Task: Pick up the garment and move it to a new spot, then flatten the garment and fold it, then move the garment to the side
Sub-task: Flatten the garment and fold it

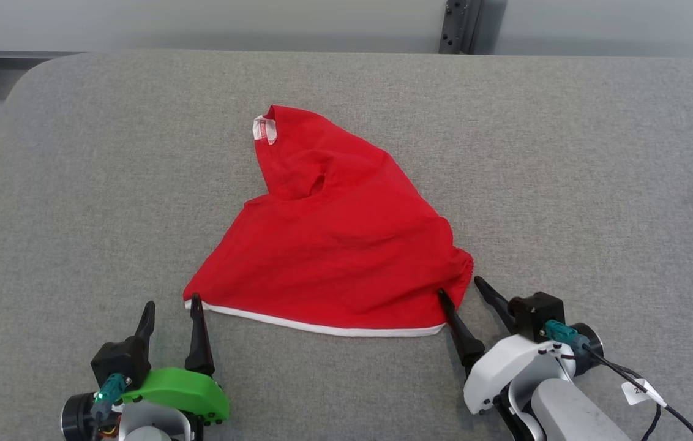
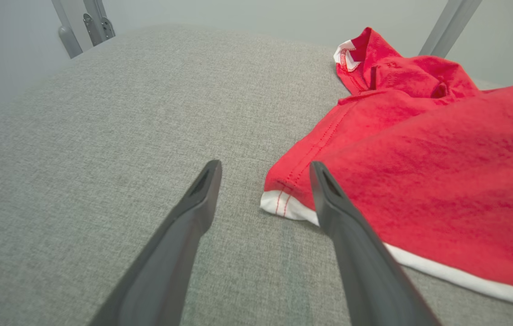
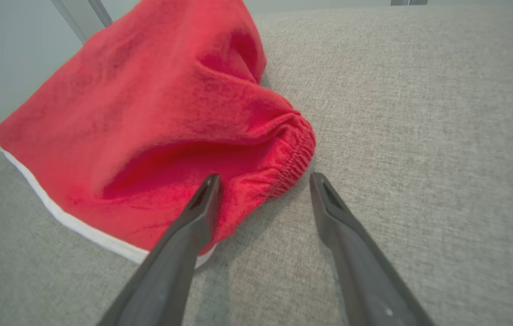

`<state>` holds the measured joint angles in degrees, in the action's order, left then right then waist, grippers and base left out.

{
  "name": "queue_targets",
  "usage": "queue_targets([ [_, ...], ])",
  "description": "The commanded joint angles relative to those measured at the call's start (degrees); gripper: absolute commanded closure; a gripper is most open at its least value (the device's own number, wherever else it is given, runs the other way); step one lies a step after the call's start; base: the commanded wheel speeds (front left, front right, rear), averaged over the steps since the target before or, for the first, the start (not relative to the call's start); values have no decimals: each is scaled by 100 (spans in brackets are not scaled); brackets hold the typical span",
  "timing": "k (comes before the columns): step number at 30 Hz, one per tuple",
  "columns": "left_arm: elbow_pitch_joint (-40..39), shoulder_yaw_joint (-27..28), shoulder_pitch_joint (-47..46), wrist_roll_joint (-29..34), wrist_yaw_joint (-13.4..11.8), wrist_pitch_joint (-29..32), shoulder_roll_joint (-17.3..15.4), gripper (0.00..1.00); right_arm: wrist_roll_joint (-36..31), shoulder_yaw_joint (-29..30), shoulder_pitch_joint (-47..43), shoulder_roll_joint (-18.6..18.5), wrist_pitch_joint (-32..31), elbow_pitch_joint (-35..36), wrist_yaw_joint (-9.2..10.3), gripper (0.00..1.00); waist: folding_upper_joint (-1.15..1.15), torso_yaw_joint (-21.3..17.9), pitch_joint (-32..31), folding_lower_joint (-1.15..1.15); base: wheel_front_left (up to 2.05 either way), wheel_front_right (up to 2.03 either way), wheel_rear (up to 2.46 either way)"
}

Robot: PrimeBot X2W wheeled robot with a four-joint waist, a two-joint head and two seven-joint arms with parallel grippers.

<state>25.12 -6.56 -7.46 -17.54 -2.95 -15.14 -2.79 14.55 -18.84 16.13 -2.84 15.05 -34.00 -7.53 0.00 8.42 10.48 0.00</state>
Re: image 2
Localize plain grey partition post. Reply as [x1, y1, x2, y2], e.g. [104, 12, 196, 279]
[419, 0, 484, 58]

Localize grey fabric sofa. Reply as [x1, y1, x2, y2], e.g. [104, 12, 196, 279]
[0, 25, 513, 326]

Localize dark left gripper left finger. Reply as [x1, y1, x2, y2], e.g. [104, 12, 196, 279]
[88, 159, 223, 326]

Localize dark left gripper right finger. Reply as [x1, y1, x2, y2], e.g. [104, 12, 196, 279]
[309, 161, 442, 326]

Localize red shorts with white hem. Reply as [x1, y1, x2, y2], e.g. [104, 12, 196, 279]
[260, 27, 513, 313]

